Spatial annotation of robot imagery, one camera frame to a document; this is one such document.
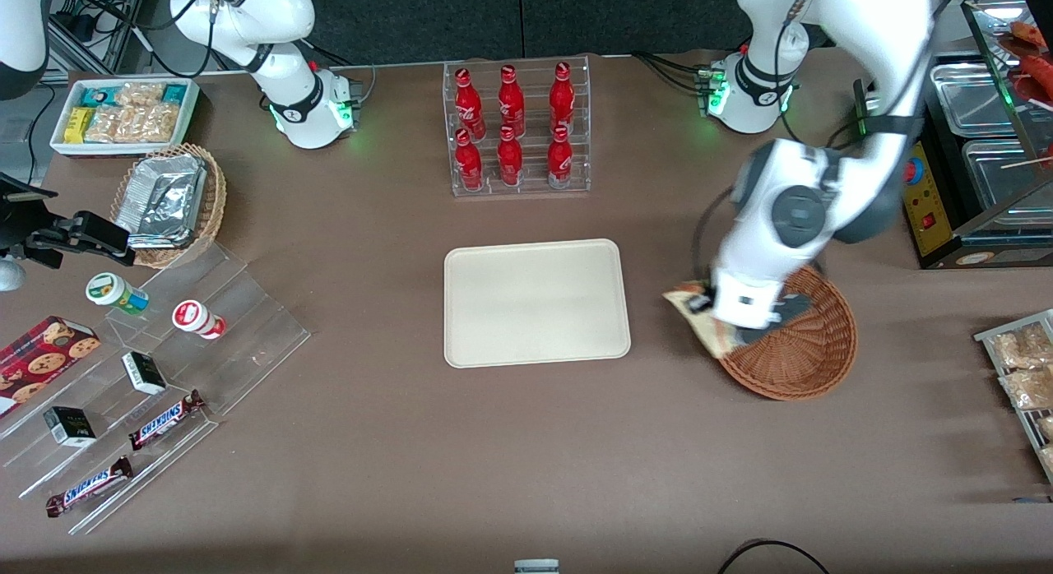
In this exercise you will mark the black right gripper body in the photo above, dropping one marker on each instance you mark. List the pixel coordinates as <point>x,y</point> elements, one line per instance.
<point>23,226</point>

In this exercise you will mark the triangular sandwich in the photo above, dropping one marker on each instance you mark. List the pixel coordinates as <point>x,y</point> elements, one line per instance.
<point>717,340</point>

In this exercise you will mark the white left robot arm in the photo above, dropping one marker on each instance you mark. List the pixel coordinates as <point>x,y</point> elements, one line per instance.
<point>790,216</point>

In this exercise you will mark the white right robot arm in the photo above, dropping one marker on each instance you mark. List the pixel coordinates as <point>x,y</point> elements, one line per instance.
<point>292,105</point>

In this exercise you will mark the brown round wicker basket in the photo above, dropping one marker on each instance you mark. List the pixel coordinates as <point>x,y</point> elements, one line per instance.
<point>814,360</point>

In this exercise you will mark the light wicker basket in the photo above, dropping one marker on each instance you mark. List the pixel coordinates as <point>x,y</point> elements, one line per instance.
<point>212,204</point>

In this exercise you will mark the cream plastic tray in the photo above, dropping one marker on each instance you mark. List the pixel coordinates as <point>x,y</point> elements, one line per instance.
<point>535,303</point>

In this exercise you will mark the green lid yogurt cup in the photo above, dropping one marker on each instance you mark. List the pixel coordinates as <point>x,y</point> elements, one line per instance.
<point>111,292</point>

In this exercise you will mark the aluminium foil container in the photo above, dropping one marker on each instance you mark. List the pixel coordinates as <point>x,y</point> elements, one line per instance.
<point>160,200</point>

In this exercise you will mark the white rectangular snack bin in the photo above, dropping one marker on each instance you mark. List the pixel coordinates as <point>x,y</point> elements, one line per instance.
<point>62,142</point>

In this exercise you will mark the clear bag of crackers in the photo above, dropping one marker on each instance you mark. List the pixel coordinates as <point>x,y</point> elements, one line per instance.
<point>103,126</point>
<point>150,123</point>
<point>140,94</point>

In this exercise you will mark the yellow snack packet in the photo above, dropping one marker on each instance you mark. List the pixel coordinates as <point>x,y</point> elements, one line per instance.
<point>78,125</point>

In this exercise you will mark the red lid yogurt cup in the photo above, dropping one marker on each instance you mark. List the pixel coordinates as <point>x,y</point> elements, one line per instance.
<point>196,318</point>

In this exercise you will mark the red chocolate chip cookie box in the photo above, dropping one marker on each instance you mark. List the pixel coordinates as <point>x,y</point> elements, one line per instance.
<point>41,360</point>

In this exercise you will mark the small black white box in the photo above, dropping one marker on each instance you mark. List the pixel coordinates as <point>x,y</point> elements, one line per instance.
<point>144,372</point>
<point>70,427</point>

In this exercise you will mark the teal snack packet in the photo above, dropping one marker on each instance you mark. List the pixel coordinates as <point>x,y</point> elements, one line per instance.
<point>174,93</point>
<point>97,96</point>

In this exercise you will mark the clear acrylic stepped shelf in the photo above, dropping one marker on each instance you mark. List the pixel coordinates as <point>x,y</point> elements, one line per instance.
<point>247,327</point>

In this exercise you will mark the black food warmer appliance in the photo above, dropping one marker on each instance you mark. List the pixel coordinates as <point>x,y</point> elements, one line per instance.
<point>930,212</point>

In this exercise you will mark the Snickers chocolate bar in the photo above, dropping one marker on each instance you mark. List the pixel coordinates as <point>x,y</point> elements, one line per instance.
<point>164,420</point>
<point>89,487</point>

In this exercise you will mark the red cola bottle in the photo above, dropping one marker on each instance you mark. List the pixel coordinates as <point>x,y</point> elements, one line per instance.
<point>469,163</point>
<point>560,159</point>
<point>509,161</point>
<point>562,101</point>
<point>511,104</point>
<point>468,105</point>

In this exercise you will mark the clear acrylic bottle rack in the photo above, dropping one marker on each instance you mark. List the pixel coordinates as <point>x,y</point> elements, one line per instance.
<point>535,187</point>

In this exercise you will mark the clear bag of pastries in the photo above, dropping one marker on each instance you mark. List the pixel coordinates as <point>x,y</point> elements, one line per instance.
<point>1028,389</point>
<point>1020,348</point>
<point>1046,428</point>

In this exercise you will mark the steel food pan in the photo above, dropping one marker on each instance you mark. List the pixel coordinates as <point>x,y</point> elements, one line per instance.
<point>971,97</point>
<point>1004,175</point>

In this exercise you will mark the small grey device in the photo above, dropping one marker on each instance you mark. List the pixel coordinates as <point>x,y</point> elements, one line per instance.
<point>536,567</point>

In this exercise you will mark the red sausage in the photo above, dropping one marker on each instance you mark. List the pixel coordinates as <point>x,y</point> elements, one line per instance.
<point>1035,72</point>

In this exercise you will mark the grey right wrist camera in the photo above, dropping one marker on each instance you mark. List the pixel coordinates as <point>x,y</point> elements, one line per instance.
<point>10,275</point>

